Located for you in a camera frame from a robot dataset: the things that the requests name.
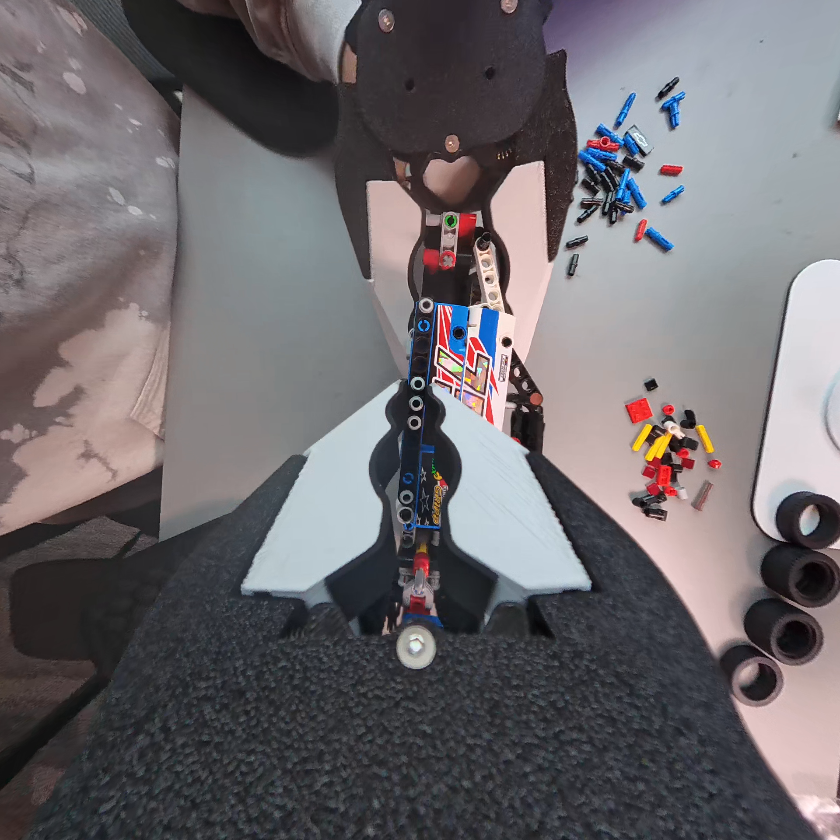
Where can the person's grey bleached hoodie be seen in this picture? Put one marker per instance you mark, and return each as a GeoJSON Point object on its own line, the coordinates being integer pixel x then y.
{"type": "Point", "coordinates": [79, 262]}

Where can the pile of small connector pins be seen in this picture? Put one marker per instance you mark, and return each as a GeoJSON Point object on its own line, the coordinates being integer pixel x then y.
{"type": "Point", "coordinates": [597, 156]}

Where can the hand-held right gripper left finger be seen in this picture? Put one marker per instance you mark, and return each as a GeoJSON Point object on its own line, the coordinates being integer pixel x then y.
{"type": "Point", "coordinates": [308, 531]}

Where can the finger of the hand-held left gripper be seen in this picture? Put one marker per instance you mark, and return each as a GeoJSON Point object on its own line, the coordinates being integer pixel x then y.
{"type": "Point", "coordinates": [387, 236]}
{"type": "Point", "coordinates": [528, 229]}

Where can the pile of small coloured bricks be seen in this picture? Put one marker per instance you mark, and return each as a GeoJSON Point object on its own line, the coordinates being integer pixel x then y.
{"type": "Point", "coordinates": [638, 410]}

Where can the white book stand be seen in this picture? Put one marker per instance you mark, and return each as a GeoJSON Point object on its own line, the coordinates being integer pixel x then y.
{"type": "Point", "coordinates": [800, 367]}

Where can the black rubber toy tyre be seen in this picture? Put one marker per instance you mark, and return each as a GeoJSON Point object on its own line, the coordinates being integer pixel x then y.
{"type": "Point", "coordinates": [791, 518]}
{"type": "Point", "coordinates": [761, 627]}
{"type": "Point", "coordinates": [781, 574]}
{"type": "Point", "coordinates": [735, 659]}

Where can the grey desk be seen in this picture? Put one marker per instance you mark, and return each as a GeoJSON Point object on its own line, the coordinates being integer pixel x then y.
{"type": "Point", "coordinates": [656, 315]}

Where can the person's left forearm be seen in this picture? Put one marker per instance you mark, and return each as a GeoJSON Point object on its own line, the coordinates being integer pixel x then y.
{"type": "Point", "coordinates": [295, 33]}

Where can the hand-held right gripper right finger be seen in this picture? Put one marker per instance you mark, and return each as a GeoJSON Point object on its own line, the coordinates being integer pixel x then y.
{"type": "Point", "coordinates": [518, 525]}

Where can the brick-built toy race car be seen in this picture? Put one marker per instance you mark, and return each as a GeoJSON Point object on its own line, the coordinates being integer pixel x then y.
{"type": "Point", "coordinates": [459, 348]}

